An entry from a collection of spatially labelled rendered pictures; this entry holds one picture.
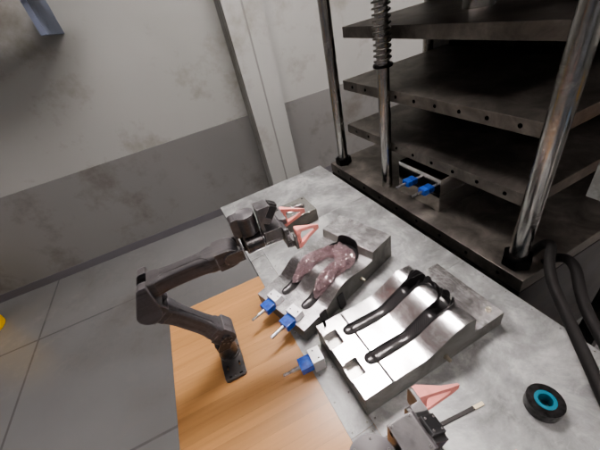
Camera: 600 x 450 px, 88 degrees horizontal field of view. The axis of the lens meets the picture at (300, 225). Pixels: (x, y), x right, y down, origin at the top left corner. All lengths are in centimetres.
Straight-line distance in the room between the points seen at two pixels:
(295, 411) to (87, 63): 273
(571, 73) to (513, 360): 75
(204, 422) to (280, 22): 291
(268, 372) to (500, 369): 67
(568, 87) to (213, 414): 129
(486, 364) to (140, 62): 288
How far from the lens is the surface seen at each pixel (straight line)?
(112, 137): 313
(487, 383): 107
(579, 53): 103
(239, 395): 110
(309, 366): 102
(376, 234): 127
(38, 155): 327
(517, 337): 117
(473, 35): 130
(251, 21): 285
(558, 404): 106
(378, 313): 105
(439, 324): 99
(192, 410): 115
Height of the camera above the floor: 173
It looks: 36 degrees down
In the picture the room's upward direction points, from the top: 14 degrees counter-clockwise
